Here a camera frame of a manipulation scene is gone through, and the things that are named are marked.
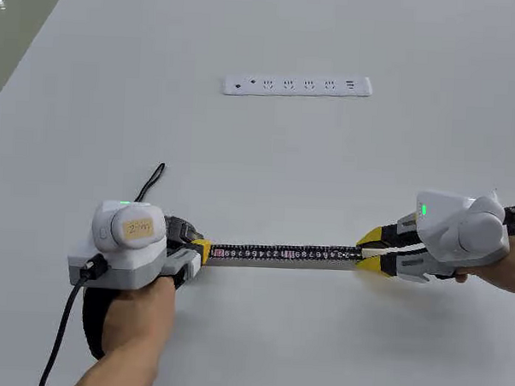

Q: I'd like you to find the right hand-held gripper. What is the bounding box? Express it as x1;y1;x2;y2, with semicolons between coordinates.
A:
354;185;513;287

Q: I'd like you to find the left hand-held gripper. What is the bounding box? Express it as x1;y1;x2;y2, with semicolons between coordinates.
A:
66;197;214;295

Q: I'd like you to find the person's left forearm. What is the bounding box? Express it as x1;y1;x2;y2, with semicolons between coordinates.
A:
70;338;163;386

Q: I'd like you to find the person's left hand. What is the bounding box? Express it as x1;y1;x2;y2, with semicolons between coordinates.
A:
80;271;179;365

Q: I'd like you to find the person's right hand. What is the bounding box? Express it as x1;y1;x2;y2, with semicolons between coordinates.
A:
451;202;515;295

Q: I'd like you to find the white power strip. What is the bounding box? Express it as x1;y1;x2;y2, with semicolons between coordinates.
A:
221;70;375;102

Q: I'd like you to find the black cable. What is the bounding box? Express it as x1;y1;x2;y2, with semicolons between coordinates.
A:
37;253;109;386

